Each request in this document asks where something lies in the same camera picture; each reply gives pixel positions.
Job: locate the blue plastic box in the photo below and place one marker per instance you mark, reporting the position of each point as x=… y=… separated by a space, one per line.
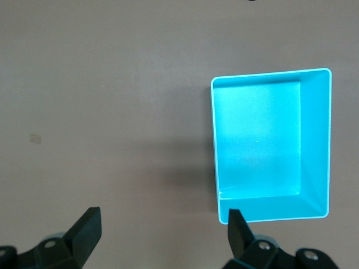
x=258 y=134

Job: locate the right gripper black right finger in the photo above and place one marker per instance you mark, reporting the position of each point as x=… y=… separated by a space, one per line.
x=241 y=241

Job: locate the translucent tape patch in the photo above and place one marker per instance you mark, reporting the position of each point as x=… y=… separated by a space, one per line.
x=36 y=138

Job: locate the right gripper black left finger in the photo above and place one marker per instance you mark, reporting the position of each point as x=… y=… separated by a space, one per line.
x=81 y=238

